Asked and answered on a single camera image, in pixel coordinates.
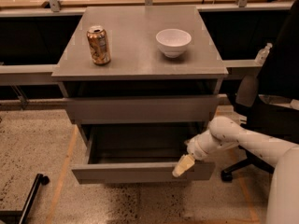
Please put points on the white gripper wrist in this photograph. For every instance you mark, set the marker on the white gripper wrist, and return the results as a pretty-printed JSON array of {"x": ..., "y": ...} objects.
[{"x": 196, "y": 150}]

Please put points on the grey drawer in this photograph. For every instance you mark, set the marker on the grey drawer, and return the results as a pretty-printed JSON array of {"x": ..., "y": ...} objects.
[
  {"x": 138, "y": 153},
  {"x": 152, "y": 109}
]

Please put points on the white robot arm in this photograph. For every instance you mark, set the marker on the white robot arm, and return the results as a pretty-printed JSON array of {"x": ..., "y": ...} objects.
[{"x": 282, "y": 155}]

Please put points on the grey top drawer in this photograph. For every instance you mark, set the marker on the grey top drawer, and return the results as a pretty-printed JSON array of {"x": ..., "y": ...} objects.
[{"x": 152, "y": 109}]

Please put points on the grey drawer cabinet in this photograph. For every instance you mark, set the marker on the grey drawer cabinet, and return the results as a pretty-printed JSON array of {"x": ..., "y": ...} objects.
[{"x": 138, "y": 82}]

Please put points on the black office chair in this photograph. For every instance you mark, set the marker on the black office chair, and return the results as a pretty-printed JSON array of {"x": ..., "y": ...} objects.
[{"x": 279, "y": 76}]

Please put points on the white ceramic bowl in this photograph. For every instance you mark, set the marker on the white ceramic bowl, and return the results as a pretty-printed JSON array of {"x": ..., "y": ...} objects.
[{"x": 173, "y": 42}]

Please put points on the clear plastic bottle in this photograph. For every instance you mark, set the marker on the clear plastic bottle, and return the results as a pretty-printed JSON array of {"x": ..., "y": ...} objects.
[{"x": 262, "y": 54}]

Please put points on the gold soda can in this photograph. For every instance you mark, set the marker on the gold soda can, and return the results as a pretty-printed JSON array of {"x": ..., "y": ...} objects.
[{"x": 98, "y": 43}]

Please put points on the black wheeled stand leg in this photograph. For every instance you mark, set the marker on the black wheeled stand leg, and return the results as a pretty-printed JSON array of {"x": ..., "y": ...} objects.
[{"x": 20, "y": 217}]

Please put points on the grey metal railing frame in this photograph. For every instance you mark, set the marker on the grey metal railing frame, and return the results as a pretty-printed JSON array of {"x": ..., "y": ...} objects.
[{"x": 28, "y": 72}]

